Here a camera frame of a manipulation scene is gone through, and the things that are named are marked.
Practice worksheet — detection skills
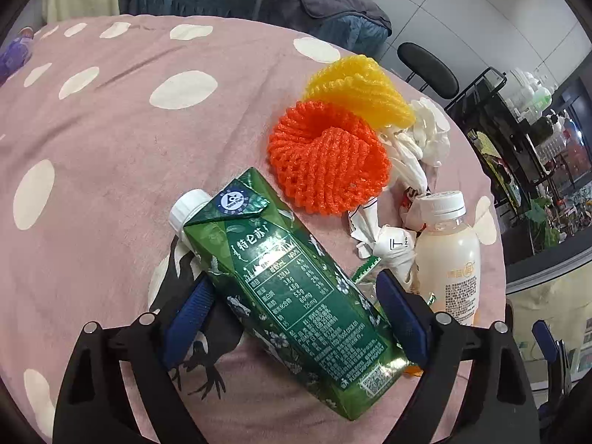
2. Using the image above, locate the green milk carton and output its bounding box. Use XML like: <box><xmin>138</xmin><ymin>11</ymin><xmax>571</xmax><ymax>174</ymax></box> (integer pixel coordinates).
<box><xmin>169</xmin><ymin>167</ymin><xmax>410</xmax><ymax>421</ymax></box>

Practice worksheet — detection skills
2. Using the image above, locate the row of plastic bottles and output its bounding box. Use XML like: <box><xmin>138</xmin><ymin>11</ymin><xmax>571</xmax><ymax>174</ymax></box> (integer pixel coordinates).
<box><xmin>509</xmin><ymin>68</ymin><xmax>584</xmax><ymax>149</ymax></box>

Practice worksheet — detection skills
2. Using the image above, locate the green edged clear wrapper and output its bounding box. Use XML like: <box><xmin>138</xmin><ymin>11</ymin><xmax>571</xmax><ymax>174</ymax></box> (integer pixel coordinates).
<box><xmin>350</xmin><ymin>257</ymin><xmax>383</xmax><ymax>284</ymax></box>

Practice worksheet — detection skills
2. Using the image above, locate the orange foam fruit net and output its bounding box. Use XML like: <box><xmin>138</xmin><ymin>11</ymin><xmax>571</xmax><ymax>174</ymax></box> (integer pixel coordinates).
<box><xmin>267</xmin><ymin>101</ymin><xmax>391</xmax><ymax>216</ymax></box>

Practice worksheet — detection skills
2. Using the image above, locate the yellow foam fruit net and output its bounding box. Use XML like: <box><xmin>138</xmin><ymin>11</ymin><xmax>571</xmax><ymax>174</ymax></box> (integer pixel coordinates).
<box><xmin>302</xmin><ymin>54</ymin><xmax>416</xmax><ymax>129</ymax></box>

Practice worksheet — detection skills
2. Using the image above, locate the white plastic bag red print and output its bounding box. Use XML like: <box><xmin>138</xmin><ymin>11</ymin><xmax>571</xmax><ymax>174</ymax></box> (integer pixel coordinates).
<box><xmin>348</xmin><ymin>129</ymin><xmax>428</xmax><ymax>287</ymax></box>

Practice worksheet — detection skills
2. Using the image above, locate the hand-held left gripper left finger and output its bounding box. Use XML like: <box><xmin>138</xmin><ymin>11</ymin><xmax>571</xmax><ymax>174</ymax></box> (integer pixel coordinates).
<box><xmin>53</xmin><ymin>276</ymin><xmax>217</xmax><ymax>444</ymax></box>

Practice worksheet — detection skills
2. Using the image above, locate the massage bed blue cover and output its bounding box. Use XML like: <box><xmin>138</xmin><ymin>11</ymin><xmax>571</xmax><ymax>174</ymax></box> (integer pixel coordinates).
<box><xmin>118</xmin><ymin>0</ymin><xmax>393</xmax><ymax>63</ymax></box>

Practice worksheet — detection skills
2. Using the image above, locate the green potted plant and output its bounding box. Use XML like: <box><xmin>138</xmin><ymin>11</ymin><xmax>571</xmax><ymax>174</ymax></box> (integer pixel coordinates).
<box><xmin>527</xmin><ymin>196</ymin><xmax>562</xmax><ymax>248</ymax></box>

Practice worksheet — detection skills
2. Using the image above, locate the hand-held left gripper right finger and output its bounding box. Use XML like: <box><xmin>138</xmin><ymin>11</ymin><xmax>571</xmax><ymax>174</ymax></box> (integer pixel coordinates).
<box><xmin>376</xmin><ymin>270</ymin><xmax>541</xmax><ymax>444</ymax></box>

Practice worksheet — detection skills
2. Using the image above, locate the dark grey blanket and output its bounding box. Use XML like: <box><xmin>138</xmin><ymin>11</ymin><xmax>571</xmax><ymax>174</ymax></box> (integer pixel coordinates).
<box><xmin>296</xmin><ymin>0</ymin><xmax>393</xmax><ymax>33</ymax></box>

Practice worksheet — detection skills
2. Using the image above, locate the pink polka-dot blanket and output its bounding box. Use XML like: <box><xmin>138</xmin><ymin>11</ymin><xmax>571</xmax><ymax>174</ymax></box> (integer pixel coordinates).
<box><xmin>0</xmin><ymin>15</ymin><xmax>507</xmax><ymax>444</ymax></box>

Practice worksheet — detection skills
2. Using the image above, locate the black metal rack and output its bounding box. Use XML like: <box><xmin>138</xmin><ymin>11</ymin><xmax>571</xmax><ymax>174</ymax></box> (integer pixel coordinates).
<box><xmin>446</xmin><ymin>67</ymin><xmax>569</xmax><ymax>209</ymax></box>

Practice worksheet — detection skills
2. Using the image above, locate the purple printed cloth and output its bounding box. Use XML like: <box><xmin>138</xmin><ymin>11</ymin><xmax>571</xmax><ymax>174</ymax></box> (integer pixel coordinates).
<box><xmin>0</xmin><ymin>28</ymin><xmax>35</xmax><ymax>84</ymax></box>

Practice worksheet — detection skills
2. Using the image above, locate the white plastic drink bottle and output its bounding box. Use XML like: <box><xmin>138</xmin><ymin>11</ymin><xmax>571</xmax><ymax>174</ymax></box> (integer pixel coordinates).
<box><xmin>411</xmin><ymin>191</ymin><xmax>482</xmax><ymax>327</ymax></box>

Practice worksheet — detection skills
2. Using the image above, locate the crumpled white tissue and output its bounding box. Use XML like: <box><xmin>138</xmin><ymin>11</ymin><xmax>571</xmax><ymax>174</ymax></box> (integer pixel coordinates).
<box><xmin>407</xmin><ymin>98</ymin><xmax>451</xmax><ymax>167</ymax></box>

